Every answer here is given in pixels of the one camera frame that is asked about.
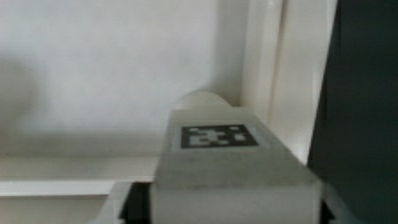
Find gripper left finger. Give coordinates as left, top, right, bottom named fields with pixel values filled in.
left=87, top=182, right=153, bottom=224

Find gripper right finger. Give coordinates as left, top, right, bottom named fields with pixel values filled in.
left=320, top=189, right=359, bottom=224

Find white table leg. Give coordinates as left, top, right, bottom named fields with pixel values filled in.
left=151, top=92, right=324, bottom=224

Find white square table top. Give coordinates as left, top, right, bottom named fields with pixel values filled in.
left=0, top=0, right=338, bottom=224

